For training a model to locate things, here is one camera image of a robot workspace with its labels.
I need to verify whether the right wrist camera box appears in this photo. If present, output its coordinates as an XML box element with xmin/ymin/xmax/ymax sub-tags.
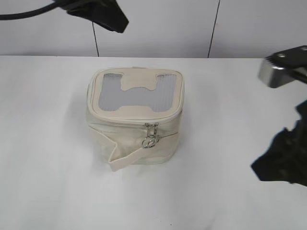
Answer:
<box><xmin>258</xmin><ymin>45</ymin><xmax>307</xmax><ymax>89</ymax></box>

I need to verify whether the cream canvas zipper bag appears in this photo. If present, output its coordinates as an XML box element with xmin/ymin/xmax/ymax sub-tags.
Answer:
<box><xmin>86</xmin><ymin>68</ymin><xmax>185</xmax><ymax>171</ymax></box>

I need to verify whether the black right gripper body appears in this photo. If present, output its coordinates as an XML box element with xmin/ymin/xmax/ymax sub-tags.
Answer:
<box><xmin>284</xmin><ymin>100</ymin><xmax>307</xmax><ymax>144</ymax></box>

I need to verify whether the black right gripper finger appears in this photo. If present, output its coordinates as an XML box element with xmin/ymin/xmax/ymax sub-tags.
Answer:
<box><xmin>251</xmin><ymin>129</ymin><xmax>307</xmax><ymax>186</ymax></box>

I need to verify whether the silver zipper pull ring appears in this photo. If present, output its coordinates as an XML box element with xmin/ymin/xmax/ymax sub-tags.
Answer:
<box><xmin>141</xmin><ymin>122</ymin><xmax>155</xmax><ymax>150</ymax></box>
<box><xmin>150</xmin><ymin>122</ymin><xmax>161</xmax><ymax>148</ymax></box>

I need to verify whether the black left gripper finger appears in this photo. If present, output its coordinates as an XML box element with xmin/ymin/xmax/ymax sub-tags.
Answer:
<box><xmin>66</xmin><ymin>0</ymin><xmax>129</xmax><ymax>33</ymax></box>

